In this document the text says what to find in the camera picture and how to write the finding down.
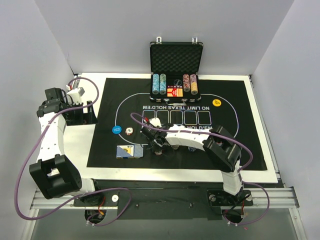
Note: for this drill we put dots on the blue playing card deck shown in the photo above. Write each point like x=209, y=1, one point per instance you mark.
x=129, y=151

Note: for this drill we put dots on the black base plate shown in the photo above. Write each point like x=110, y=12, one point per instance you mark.
x=170, y=211

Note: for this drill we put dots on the light blue chip row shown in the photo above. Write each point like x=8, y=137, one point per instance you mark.
x=155, y=84

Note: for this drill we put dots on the red chip row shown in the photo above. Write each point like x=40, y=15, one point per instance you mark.
x=186, y=83

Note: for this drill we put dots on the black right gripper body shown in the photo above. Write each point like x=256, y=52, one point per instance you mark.
x=155, y=139

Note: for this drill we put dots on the green chip row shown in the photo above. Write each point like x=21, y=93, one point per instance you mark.
x=162, y=84

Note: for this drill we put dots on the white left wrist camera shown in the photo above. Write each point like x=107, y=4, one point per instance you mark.
x=74, y=96

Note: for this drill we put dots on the yellow big blind button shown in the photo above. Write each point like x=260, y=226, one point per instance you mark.
x=216, y=102

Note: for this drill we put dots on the aluminium poker chip case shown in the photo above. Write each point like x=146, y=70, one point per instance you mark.
x=174, y=59

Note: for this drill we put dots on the purple yellow chip row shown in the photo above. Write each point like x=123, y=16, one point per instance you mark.
x=193, y=84

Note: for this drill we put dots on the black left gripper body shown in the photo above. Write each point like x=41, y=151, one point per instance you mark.
x=81, y=113

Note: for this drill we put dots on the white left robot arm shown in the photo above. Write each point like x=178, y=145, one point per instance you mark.
x=54, y=174

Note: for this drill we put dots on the aluminium frame rail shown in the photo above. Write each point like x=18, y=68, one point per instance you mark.
x=278, y=198

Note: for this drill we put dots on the black poker felt mat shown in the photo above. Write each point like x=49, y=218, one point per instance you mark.
x=122, y=96

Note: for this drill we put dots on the blue poker chip stack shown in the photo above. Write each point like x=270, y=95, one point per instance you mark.
x=191, y=149

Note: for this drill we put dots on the grey poker chip stack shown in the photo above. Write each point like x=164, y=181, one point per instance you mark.
x=176, y=147

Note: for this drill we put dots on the blue small blind button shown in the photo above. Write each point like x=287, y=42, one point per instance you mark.
x=116, y=129

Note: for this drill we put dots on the red playing card box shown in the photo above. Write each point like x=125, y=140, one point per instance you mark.
x=174, y=92

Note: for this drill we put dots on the clear dealer button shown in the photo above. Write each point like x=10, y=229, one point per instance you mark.
x=177, y=82

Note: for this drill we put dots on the red chips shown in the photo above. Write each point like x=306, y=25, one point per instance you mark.
x=129, y=131

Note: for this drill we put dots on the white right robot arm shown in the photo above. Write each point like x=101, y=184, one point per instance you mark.
x=217, y=143

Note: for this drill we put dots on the red poker chip stack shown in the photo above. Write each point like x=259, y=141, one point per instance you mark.
x=159, y=152

